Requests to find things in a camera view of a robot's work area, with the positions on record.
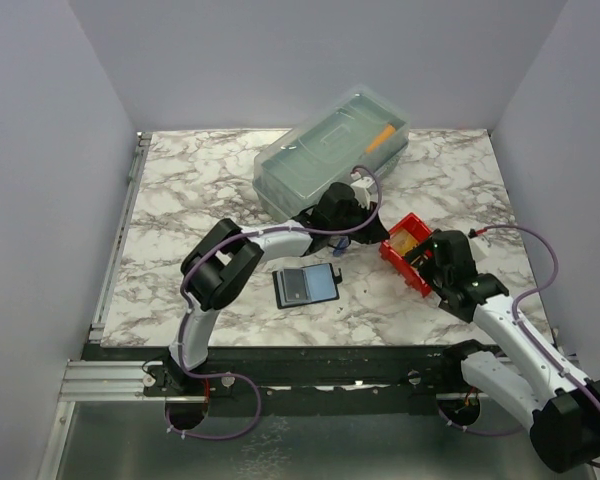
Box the stack of credit cards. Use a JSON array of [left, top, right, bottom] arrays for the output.
[[389, 228, 421, 258]]

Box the blue red screwdriver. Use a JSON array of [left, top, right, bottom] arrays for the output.
[[328, 236, 350, 257]]

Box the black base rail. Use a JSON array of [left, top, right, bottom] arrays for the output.
[[144, 344, 501, 416]]

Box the purple cable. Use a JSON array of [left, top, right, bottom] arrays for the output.
[[472, 224, 600, 469], [178, 164, 382, 381]]

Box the black card holder wallet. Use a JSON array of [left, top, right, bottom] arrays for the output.
[[272, 263, 342, 310]]

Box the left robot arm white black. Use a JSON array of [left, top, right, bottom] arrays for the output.
[[165, 182, 389, 395]]

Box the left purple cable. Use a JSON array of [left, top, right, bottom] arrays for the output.
[[178, 164, 382, 381]]

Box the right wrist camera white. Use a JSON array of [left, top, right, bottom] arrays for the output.
[[467, 230, 489, 263]]

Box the red plastic bin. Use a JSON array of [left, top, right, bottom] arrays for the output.
[[379, 212, 432, 298]]

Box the aluminium frame rail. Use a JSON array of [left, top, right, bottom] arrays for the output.
[[59, 361, 145, 402]]

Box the clear plastic storage box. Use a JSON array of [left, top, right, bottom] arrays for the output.
[[252, 87, 409, 222]]

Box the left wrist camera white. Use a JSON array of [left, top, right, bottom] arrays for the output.
[[350, 171, 377, 208]]

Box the orange tool inside box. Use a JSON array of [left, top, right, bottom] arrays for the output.
[[364, 124, 396, 154]]

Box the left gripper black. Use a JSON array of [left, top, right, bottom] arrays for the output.
[[328, 199, 389, 245]]

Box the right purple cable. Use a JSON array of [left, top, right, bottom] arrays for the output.
[[472, 224, 600, 469]]

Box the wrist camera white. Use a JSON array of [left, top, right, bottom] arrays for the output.
[[467, 230, 489, 263], [350, 171, 377, 208]]

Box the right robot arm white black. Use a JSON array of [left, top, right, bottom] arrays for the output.
[[404, 230, 600, 473]]

